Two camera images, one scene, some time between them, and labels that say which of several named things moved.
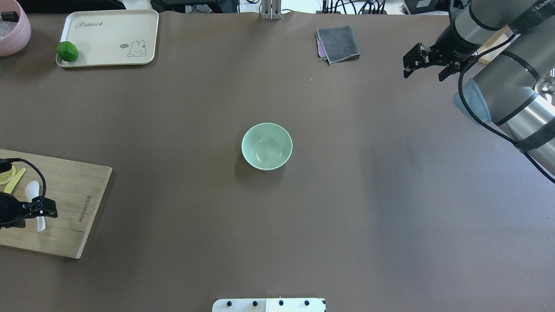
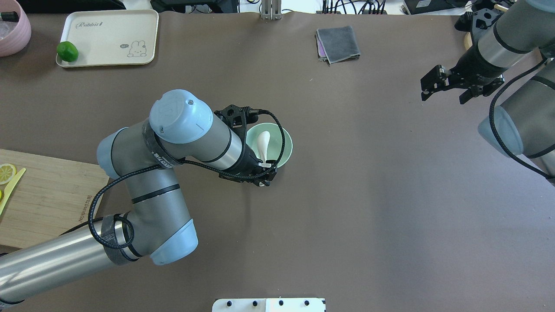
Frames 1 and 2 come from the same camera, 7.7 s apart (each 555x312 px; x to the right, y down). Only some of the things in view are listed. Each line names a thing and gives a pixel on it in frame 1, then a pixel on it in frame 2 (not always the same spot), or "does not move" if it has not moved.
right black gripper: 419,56 → 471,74
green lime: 67,51 does not move
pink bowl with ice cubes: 14,36 does not move
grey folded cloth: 337,44 does not move
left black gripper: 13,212 → 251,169
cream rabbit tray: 111,37 does not move
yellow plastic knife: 11,183 does not move
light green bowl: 267,146 does not move
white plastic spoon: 32,190 → 263,140
